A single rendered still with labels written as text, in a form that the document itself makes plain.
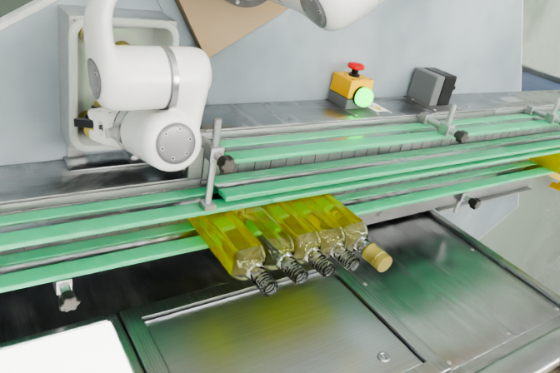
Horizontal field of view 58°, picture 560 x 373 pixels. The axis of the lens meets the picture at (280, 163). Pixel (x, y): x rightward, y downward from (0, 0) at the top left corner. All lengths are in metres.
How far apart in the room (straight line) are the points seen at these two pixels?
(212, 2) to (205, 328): 0.58
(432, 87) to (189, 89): 0.85
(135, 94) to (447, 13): 1.00
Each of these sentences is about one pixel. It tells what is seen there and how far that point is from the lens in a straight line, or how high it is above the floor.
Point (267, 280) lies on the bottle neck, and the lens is 0.80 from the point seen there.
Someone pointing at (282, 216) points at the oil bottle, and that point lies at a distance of 0.93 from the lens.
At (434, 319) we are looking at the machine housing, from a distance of 1.13.
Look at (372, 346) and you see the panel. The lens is 0.95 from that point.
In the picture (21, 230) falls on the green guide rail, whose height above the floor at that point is 0.93.
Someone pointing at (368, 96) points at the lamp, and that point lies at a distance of 1.15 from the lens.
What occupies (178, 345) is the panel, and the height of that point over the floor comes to 1.08.
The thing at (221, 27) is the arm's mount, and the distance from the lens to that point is 0.98.
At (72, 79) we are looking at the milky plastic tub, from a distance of 0.85.
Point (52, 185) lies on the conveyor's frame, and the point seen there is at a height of 0.84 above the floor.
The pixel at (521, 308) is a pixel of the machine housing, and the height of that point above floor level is 1.25.
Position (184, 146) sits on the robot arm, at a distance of 0.61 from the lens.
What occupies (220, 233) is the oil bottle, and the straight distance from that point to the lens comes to 0.87.
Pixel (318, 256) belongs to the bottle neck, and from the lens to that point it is 0.87.
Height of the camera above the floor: 1.63
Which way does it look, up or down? 46 degrees down
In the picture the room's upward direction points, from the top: 130 degrees clockwise
